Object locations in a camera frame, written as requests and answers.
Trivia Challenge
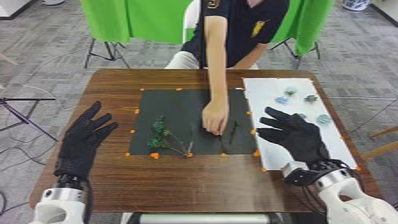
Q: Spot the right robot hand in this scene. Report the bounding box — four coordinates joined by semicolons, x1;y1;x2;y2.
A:
253;106;332;165

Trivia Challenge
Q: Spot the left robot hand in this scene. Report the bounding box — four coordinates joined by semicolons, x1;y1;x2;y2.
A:
51;101;120;179

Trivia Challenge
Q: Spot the dark mat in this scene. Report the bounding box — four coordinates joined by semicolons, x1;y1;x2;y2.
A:
127;88;259;157

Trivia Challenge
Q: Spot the person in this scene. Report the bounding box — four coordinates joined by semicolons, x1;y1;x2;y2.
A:
163;0;292;137

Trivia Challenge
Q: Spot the dark green sprig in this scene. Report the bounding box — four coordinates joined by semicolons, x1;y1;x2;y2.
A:
227;119;241;140

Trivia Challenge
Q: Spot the green flower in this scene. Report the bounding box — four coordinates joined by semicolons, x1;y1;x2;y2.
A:
301;94;321;104

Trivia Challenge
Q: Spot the white sheet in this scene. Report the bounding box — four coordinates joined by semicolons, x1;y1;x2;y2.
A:
239;77;360;172

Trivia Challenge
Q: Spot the black tripod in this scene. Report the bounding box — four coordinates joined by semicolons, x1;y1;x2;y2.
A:
0;96;61;143

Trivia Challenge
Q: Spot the wooden chair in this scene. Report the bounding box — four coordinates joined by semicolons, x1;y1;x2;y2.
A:
360;125;398;160

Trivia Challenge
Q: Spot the black cloth stand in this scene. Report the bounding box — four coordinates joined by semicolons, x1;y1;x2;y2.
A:
81;37;131;70
268;37;323;70

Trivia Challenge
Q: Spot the pale grey bar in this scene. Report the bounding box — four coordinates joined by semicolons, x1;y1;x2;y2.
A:
125;212;280;224

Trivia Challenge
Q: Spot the blue and white vase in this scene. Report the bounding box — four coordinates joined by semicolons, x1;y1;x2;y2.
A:
340;0;372;13

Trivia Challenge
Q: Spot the black cable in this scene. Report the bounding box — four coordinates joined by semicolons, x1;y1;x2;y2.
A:
300;185;333;216

